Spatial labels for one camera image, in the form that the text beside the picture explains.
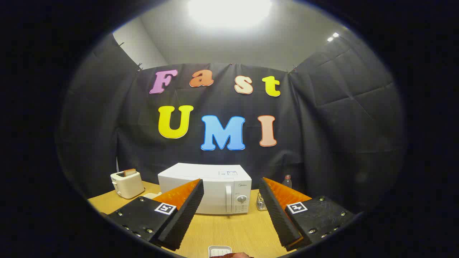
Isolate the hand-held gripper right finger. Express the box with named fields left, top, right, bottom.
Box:
left=259, top=177, right=355, bottom=252

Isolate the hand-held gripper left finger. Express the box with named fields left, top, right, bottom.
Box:
left=107, top=178, right=204, bottom=251

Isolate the white toaster oven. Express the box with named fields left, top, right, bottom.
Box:
left=158, top=163, right=252, bottom=215

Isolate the white pop-up toaster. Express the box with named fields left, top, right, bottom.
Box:
left=110, top=171, right=145, bottom=199

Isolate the small white ribbed tray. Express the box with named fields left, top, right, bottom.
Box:
left=208, top=245, right=233, bottom=258

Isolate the bright ceiling light panel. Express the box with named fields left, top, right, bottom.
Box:
left=186, top=0, right=273, bottom=29

